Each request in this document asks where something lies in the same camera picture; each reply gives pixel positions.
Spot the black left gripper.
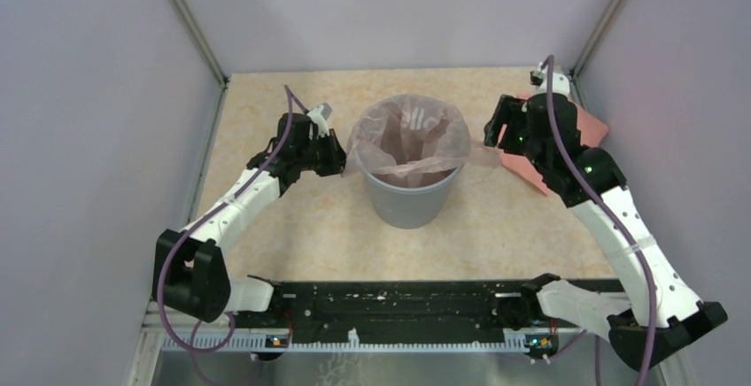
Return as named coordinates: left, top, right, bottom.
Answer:
left=297, top=127, right=357, bottom=177

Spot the translucent pink trash bag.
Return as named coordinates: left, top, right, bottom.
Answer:
left=344, top=94, right=501, bottom=188

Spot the grey plastic trash bin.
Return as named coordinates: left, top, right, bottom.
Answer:
left=364, top=167, right=462, bottom=229

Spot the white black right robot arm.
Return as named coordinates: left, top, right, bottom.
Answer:
left=484, top=94, right=728, bottom=370

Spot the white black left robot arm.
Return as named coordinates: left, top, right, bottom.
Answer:
left=152, top=104, right=346, bottom=327

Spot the folded pink cloth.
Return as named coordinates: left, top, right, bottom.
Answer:
left=499, top=103, right=608, bottom=196

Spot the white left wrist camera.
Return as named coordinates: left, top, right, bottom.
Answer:
left=306, top=103, right=333, bottom=139

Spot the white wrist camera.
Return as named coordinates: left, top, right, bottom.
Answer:
left=530, top=66, right=571, bottom=97
left=306, top=103, right=333, bottom=139

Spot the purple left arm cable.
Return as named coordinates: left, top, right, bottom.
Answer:
left=153, top=84, right=311, bottom=386

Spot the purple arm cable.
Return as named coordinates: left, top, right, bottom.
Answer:
left=153, top=84, right=311, bottom=386
left=537, top=54, right=660, bottom=386

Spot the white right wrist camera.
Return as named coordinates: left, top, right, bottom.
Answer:
left=530, top=66, right=571, bottom=97

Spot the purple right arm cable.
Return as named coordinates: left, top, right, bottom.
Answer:
left=537, top=54, right=660, bottom=386

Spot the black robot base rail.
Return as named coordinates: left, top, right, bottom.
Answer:
left=236, top=280, right=553, bottom=345

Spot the white slotted cable duct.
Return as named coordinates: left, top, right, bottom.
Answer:
left=161, top=328, right=530, bottom=354

